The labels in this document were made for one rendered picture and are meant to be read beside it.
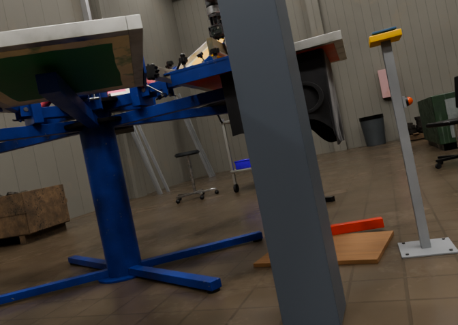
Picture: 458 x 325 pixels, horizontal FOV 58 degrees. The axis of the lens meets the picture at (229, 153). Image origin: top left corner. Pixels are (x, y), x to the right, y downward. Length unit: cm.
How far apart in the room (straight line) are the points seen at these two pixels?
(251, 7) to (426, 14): 993
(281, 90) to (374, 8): 997
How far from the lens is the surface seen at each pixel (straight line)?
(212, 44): 203
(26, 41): 116
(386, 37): 193
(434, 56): 1102
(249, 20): 134
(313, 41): 183
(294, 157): 127
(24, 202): 519
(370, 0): 1125
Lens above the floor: 60
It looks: 1 degrees down
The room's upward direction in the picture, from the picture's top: 11 degrees counter-clockwise
